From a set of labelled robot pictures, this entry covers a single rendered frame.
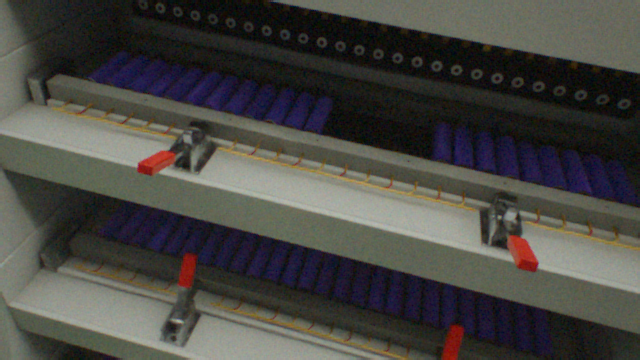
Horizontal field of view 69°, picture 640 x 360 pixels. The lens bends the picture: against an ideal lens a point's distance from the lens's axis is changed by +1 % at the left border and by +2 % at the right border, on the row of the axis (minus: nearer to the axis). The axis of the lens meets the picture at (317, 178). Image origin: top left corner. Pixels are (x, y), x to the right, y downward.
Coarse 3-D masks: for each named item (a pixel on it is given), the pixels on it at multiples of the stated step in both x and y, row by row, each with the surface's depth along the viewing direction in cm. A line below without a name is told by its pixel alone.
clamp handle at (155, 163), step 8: (184, 136) 39; (192, 136) 39; (184, 144) 39; (192, 144) 39; (160, 152) 35; (168, 152) 36; (176, 152) 37; (184, 152) 38; (144, 160) 33; (152, 160) 34; (160, 160) 34; (168, 160) 35; (144, 168) 33; (152, 168) 33; (160, 168) 34
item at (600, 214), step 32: (64, 96) 44; (96, 96) 43; (128, 96) 43; (224, 128) 42; (256, 128) 41; (288, 128) 42; (320, 160) 41; (352, 160) 41; (384, 160) 40; (416, 160) 40; (448, 192) 40; (480, 192) 39; (512, 192) 39; (544, 192) 39; (608, 224) 38
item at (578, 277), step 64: (0, 64) 40; (64, 64) 46; (320, 64) 51; (0, 128) 41; (64, 128) 42; (128, 128) 43; (128, 192) 42; (192, 192) 40; (256, 192) 39; (320, 192) 39; (384, 192) 40; (384, 256) 39; (448, 256) 37; (576, 256) 37
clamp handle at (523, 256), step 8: (504, 216) 36; (512, 216) 36; (504, 224) 35; (512, 224) 36; (504, 232) 35; (512, 232) 34; (512, 240) 32; (520, 240) 32; (512, 248) 32; (520, 248) 31; (528, 248) 31; (512, 256) 31; (520, 256) 30; (528, 256) 30; (520, 264) 30; (528, 264) 30; (536, 264) 30
